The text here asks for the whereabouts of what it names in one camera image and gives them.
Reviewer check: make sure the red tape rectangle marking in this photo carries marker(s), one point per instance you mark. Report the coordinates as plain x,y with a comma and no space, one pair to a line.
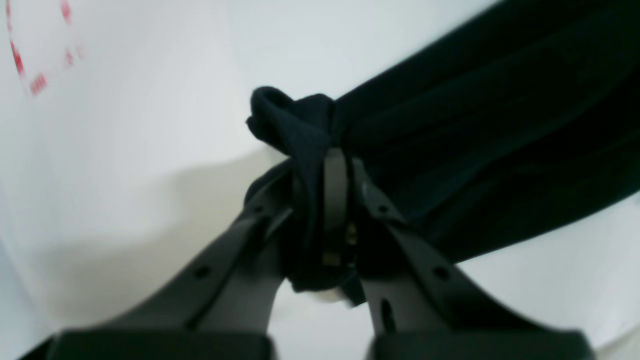
44,40

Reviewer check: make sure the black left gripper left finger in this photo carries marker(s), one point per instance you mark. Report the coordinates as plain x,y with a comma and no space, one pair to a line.
217,308

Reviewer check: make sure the black t-shirt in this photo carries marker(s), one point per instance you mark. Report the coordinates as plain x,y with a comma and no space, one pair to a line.
519,122

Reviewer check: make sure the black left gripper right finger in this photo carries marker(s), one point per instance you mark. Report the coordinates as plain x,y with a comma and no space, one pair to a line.
422,306

